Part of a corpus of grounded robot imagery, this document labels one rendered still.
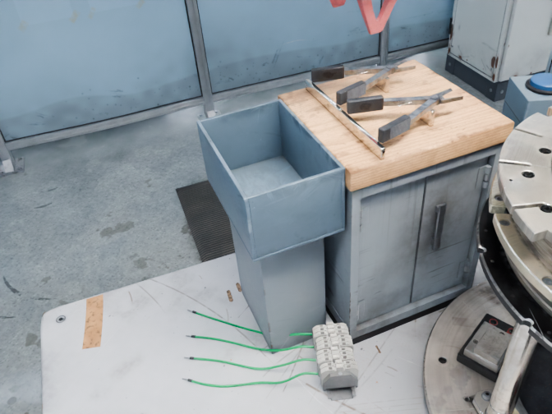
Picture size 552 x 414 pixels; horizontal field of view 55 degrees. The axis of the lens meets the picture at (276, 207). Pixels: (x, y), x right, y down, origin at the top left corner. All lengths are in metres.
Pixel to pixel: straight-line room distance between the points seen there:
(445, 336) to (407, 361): 0.06
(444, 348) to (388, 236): 0.17
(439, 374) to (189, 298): 0.37
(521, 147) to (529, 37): 2.39
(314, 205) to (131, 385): 0.35
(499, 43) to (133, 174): 1.84
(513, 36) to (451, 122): 2.23
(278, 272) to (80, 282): 1.51
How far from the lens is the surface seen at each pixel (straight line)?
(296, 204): 0.53
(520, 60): 2.94
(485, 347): 0.68
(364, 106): 0.59
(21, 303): 2.10
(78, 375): 0.78
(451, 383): 0.69
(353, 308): 0.68
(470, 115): 0.63
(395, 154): 0.56
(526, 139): 0.55
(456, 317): 0.75
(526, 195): 0.47
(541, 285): 0.45
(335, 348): 0.68
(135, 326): 0.80
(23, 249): 2.32
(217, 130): 0.65
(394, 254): 0.66
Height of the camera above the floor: 1.37
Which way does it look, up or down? 39 degrees down
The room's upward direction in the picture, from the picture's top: 6 degrees counter-clockwise
